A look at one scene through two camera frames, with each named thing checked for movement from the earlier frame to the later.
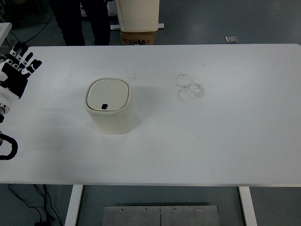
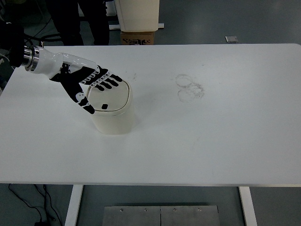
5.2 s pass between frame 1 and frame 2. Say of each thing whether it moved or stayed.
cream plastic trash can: stayed
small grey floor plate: stayed
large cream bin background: stayed
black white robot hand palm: moved
